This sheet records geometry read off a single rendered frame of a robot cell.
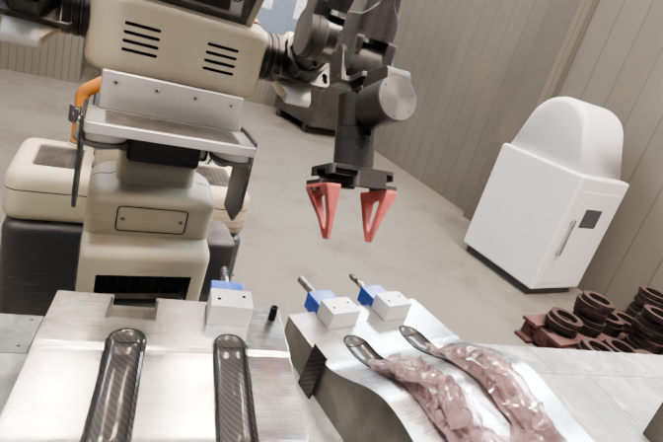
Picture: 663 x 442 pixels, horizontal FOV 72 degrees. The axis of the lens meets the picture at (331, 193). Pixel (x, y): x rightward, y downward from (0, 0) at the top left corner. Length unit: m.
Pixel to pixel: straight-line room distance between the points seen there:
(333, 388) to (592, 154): 2.97
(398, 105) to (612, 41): 3.78
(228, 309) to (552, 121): 3.10
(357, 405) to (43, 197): 0.83
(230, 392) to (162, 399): 0.07
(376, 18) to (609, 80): 3.64
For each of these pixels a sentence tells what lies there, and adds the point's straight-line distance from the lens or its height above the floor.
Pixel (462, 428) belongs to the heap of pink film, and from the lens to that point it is 0.56.
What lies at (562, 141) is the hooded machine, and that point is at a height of 1.04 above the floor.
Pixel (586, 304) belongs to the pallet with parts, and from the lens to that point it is 2.94.
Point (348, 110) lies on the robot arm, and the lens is 0.63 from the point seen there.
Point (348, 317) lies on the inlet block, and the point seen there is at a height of 0.87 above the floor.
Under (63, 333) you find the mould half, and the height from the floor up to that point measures 0.89.
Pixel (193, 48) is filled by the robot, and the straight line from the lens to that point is 0.81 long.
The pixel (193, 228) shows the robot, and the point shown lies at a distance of 0.92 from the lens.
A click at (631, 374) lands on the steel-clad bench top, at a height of 0.80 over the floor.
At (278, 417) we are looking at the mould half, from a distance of 0.50.
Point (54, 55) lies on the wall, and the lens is 6.03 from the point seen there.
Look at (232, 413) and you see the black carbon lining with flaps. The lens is 0.50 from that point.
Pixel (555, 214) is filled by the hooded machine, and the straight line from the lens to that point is 3.33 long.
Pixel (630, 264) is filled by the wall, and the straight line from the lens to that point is 3.90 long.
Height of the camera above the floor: 1.23
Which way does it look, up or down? 18 degrees down
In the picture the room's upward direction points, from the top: 17 degrees clockwise
